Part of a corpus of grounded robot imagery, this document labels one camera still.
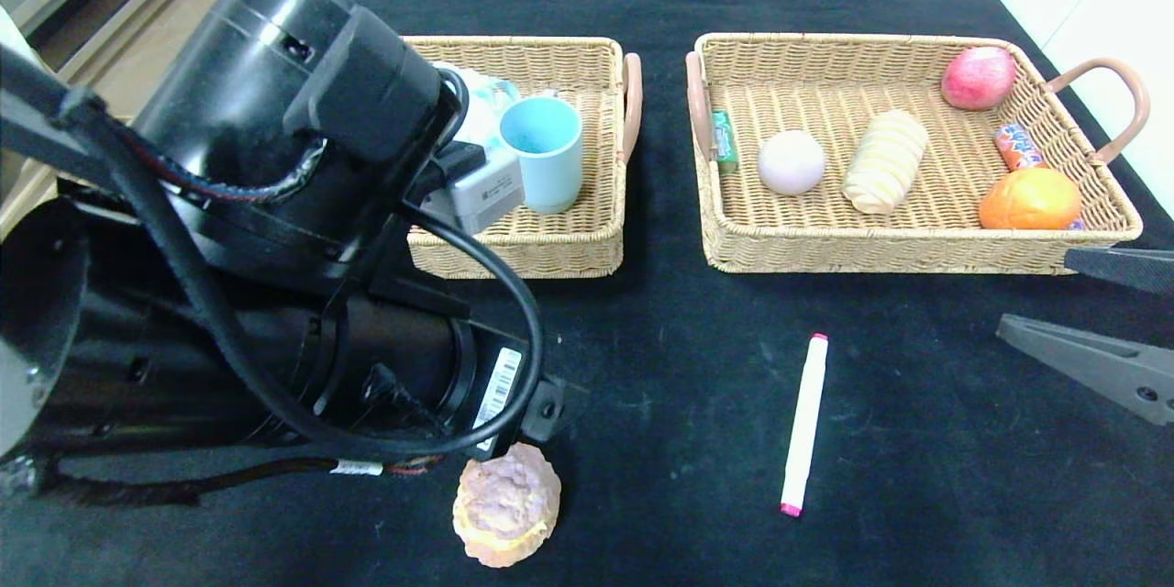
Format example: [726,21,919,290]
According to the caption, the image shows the wicker basket holding food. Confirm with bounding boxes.
[685,33,1151,277]

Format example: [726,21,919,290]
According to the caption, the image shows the light blue mesh bath pouf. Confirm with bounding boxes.
[431,62,522,150]

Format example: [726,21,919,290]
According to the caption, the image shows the braided left arm cable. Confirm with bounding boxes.
[37,453,443,507]

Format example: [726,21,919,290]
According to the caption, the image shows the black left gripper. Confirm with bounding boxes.
[363,294,566,462]

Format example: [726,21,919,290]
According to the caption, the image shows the red apple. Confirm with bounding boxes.
[941,47,1018,112]

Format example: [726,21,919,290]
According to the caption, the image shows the wicker basket holding soap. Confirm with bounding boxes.
[399,36,644,281]

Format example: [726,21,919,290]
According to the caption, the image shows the striped spiral bread roll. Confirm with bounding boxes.
[840,113,935,216]

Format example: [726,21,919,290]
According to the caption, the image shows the white cloth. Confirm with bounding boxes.
[0,7,33,61]

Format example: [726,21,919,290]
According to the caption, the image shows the light blue plastic mug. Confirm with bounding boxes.
[499,96,585,216]

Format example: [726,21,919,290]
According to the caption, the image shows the orange fruit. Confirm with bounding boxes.
[978,167,1084,231]

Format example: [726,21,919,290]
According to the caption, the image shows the green candy pack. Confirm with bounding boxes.
[712,110,740,175]

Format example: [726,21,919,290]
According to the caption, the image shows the smooth pink round bun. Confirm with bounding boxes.
[758,129,828,197]

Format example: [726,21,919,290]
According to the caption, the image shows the orange red snack stick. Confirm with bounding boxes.
[994,123,1087,231]

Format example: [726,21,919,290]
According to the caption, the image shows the black tablecloth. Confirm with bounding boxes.
[0,0,1174,587]

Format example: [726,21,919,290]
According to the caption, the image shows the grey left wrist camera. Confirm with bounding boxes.
[420,143,526,236]

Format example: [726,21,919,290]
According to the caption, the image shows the white marker with pink cap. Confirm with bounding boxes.
[781,334,830,517]

